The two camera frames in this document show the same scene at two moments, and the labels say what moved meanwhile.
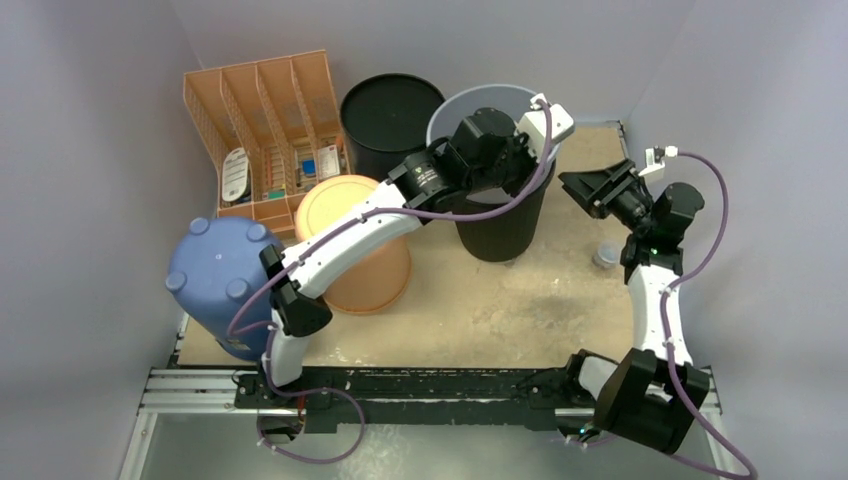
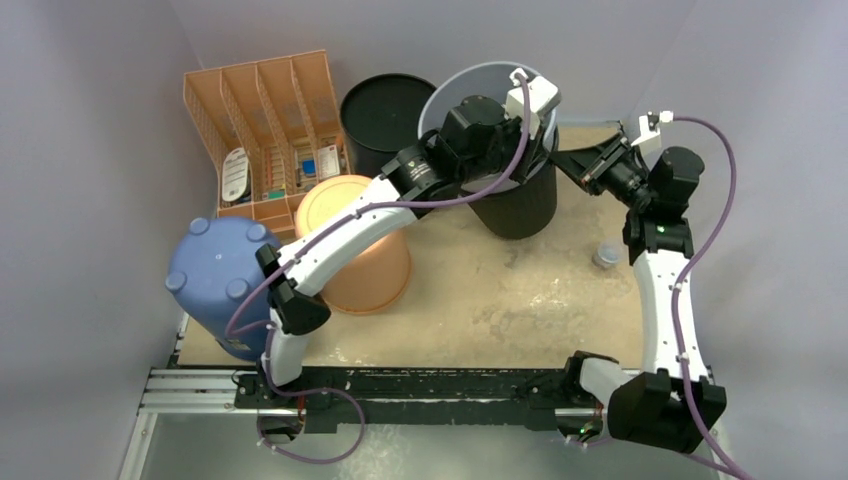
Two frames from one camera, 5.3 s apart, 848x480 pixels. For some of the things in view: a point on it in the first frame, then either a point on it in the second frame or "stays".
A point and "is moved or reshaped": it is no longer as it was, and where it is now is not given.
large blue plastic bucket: x=218 y=276 stays
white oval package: x=235 y=174 stays
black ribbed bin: x=507 y=235 is moved or reshaped
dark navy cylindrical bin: x=384 y=118 stays
